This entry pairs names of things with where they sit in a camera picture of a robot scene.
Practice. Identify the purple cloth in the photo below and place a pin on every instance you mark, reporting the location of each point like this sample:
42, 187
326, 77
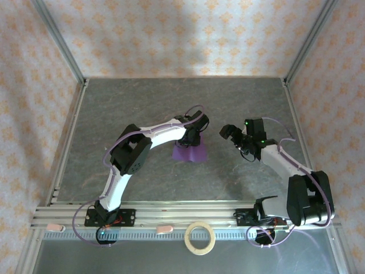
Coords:
191, 154

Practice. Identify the grey metal shelf panel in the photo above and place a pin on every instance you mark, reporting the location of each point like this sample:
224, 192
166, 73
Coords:
142, 259

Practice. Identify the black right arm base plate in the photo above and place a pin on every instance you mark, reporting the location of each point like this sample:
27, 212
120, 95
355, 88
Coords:
242, 218

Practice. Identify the aluminium table side rail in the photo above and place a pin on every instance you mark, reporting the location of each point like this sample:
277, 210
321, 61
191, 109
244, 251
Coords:
300, 137
67, 142

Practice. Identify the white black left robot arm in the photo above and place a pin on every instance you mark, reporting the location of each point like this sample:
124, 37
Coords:
168, 132

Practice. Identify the beige tape roll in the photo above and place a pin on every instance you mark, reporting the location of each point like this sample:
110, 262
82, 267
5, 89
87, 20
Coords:
199, 251

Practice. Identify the aluminium frame leg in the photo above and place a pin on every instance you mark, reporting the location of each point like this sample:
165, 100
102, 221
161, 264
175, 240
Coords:
339, 251
28, 251

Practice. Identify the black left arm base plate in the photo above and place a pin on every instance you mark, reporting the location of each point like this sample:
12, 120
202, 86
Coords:
128, 217

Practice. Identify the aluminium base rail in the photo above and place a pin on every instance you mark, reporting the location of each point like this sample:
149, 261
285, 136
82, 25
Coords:
185, 212

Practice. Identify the aluminium frame post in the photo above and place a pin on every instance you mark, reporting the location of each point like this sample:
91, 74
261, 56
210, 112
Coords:
61, 42
309, 42

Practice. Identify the pink clip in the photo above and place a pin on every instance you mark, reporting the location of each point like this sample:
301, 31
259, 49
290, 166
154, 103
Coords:
164, 229
54, 227

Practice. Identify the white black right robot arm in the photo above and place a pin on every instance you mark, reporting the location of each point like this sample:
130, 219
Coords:
280, 162

